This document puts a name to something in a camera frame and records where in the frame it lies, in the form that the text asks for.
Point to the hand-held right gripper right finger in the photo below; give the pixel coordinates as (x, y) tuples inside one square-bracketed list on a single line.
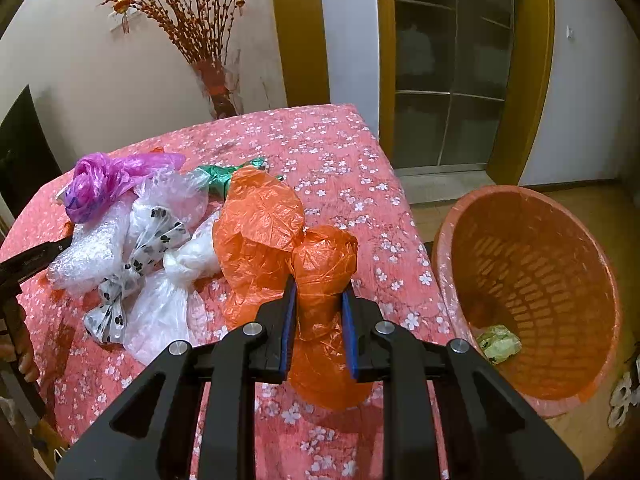
[(351, 335)]

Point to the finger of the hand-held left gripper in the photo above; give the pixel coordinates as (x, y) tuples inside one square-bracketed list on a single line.
[(35, 260)]

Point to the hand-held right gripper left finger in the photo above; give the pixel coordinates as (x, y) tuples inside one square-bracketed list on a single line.
[(287, 325)]

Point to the bubble wrap bag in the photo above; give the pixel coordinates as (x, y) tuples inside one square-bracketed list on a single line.
[(85, 255)]

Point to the orange plastic bag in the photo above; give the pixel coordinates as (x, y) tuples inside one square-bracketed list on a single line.
[(260, 225)]

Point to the orange plastic basket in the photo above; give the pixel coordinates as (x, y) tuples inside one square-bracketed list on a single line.
[(550, 260)]

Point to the person's left hand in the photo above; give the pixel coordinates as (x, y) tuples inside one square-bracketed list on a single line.
[(22, 340)]

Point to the purple plastic bag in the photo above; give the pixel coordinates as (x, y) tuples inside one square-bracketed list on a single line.
[(95, 180)]

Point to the black flat screen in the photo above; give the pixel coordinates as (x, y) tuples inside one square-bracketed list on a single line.
[(25, 155)]

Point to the white knotted plastic bag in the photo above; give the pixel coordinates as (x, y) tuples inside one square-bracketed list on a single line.
[(195, 255)]

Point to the clear flat plastic bag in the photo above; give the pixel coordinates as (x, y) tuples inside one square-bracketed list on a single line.
[(160, 315)]

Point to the crumpled green paper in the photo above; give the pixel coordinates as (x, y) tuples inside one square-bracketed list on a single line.
[(497, 344)]

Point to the crinkled clear plastic bag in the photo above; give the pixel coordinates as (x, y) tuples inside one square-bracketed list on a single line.
[(175, 195)]

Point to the green plastic bag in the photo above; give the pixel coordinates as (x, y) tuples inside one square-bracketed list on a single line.
[(217, 180)]

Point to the pink floral tablecloth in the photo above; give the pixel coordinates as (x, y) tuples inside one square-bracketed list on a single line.
[(325, 160)]

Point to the red hanging ornament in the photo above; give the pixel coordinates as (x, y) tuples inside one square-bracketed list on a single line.
[(121, 7)]

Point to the white patterned object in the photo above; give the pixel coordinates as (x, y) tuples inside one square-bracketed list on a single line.
[(625, 390)]

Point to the glass door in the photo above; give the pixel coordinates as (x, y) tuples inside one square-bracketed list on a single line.
[(425, 60)]

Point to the dried red berry branches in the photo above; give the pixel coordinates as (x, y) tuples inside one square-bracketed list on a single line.
[(195, 15)]

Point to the yellow wall pillar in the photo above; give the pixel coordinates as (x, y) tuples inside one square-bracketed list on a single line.
[(300, 35)]

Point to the yellow door frame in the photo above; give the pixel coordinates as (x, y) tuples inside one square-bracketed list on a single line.
[(530, 60)]

